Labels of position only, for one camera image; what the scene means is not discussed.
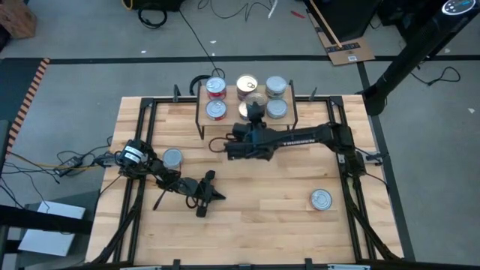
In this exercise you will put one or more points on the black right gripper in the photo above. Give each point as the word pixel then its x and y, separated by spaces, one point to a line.
pixel 258 144

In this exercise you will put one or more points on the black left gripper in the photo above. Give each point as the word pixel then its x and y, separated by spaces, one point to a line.
pixel 205 180

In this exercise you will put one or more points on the red labelled seafood can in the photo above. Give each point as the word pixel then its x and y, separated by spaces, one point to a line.
pixel 216 109
pixel 320 199
pixel 216 96

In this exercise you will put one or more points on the red label can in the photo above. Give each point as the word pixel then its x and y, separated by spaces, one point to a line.
pixel 215 84

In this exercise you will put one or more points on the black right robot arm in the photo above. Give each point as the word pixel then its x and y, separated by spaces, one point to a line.
pixel 300 140

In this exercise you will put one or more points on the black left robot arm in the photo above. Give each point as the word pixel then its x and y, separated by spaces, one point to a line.
pixel 133 155

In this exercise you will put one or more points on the wooden shelf with black legs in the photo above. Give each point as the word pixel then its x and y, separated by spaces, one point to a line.
pixel 232 118

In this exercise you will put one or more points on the flattened cardboard sheet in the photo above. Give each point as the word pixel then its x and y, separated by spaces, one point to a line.
pixel 348 54

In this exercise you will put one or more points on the white strip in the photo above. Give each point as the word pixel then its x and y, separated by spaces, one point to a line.
pixel 272 9

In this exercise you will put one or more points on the thin wooden stick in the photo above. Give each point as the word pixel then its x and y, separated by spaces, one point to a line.
pixel 326 22

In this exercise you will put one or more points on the black power adapter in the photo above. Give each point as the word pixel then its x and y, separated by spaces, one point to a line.
pixel 69 165

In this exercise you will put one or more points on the black flat panel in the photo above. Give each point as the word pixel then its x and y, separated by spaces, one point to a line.
pixel 356 18

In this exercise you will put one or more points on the white flat box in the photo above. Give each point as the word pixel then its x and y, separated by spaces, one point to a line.
pixel 52 228

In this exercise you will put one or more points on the black equipment case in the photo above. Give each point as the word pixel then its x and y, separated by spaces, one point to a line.
pixel 157 4

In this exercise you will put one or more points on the black horizontal beam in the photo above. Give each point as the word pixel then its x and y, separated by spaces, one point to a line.
pixel 37 219

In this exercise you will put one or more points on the black tower fan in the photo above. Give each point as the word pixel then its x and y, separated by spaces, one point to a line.
pixel 416 48

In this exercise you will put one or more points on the black floor equipment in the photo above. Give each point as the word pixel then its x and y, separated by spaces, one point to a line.
pixel 405 15

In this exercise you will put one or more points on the orange black hazard strip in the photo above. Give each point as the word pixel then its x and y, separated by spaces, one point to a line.
pixel 28 101

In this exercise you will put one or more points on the brown cardboard box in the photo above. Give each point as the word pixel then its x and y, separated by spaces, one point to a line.
pixel 17 17

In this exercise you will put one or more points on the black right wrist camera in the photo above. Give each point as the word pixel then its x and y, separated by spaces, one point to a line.
pixel 240 130

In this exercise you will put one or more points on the black aluminium rig frame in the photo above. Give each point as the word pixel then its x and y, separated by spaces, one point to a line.
pixel 165 100

